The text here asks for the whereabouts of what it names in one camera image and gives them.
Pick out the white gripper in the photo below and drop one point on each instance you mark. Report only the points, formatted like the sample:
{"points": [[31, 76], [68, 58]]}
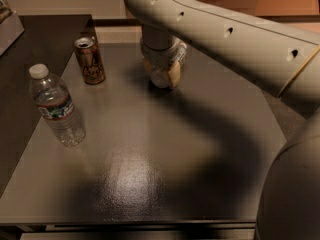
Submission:
{"points": [[162, 58]]}

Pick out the clear blue-label bottle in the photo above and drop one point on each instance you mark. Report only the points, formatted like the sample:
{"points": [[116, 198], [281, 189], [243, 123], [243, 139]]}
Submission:
{"points": [[159, 74]]}

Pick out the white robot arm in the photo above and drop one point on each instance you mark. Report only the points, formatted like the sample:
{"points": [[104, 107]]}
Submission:
{"points": [[285, 62]]}

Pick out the orange soda can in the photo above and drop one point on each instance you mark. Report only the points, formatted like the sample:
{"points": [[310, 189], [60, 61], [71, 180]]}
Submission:
{"points": [[89, 59]]}

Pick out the upright clear water bottle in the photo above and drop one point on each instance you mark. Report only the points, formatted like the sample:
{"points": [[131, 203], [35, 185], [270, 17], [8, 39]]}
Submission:
{"points": [[53, 100]]}

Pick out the grey box at left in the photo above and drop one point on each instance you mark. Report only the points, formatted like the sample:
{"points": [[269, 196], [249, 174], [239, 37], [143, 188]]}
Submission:
{"points": [[10, 30]]}

